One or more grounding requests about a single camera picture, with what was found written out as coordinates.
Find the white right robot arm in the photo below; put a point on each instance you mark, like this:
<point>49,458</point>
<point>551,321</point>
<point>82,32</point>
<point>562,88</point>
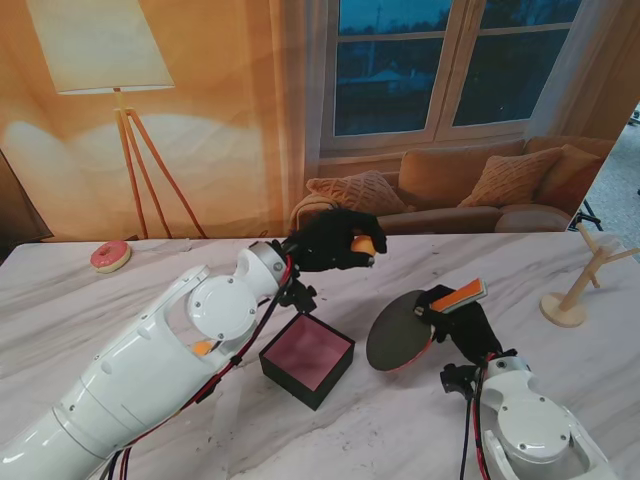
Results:
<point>535,430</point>

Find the printed living room backdrop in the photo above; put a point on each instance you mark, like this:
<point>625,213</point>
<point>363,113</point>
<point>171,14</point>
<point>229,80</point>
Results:
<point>225,125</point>

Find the black box pink inside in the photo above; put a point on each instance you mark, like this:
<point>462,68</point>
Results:
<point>305,355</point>

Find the pink frosted donut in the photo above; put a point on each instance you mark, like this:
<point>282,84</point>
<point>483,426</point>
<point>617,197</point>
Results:
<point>110,256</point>

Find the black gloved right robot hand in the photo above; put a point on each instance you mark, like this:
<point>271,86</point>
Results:
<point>470,330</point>

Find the wooden mug tree stand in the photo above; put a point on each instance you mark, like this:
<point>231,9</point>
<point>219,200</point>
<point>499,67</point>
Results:
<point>567,307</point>

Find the orange ping pong ball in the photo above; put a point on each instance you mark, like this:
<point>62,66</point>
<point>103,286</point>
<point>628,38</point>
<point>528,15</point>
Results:
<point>202,348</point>
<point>362,245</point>

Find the black clamp stand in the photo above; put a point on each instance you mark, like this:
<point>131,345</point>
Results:
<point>580,216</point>

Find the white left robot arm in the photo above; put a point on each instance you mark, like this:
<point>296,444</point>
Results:
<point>150,375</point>

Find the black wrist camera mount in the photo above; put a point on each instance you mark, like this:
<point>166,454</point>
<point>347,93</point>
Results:
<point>457,380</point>
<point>299,296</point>

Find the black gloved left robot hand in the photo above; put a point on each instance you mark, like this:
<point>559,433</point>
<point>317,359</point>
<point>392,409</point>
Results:
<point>325,240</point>

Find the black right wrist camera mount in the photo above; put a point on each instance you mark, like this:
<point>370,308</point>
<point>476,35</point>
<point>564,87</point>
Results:
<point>457,380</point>

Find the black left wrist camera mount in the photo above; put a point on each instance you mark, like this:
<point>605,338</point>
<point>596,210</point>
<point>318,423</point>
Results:
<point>299,296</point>

